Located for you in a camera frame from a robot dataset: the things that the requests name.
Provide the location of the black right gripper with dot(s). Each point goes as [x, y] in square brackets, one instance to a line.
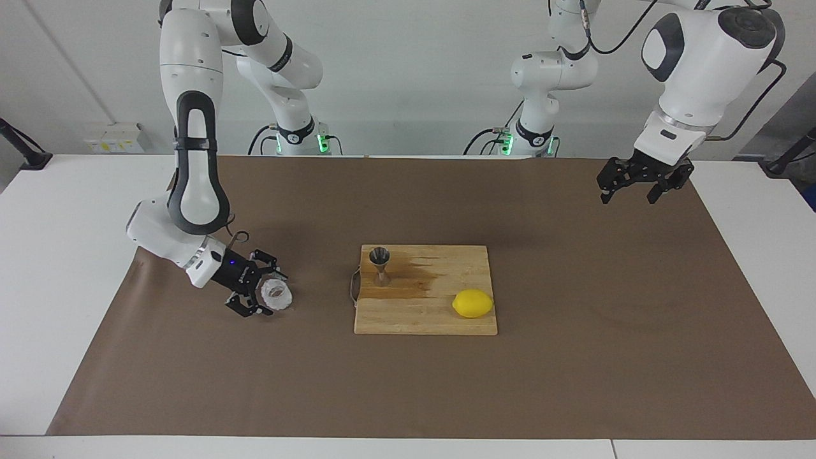
[236, 274]

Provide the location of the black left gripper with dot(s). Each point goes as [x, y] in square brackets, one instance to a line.
[656, 169]

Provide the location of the small clear textured glass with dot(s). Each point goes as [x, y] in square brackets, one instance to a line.
[277, 294]

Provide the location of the steel double jigger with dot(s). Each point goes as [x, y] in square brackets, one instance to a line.
[380, 256]

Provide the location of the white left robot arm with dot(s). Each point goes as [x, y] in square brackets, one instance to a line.
[701, 76]

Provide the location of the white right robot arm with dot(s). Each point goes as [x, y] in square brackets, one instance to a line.
[191, 64]

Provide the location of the brown paper table mat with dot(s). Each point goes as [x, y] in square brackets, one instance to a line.
[255, 382]

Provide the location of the black clamp stand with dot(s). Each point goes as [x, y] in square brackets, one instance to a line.
[35, 159]
[781, 167]

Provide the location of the wooden cutting board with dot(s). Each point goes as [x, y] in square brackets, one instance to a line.
[414, 312]

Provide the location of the yellow lemon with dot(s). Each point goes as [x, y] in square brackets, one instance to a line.
[473, 303]

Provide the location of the pale yellow wall box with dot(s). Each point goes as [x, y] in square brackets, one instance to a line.
[115, 137]

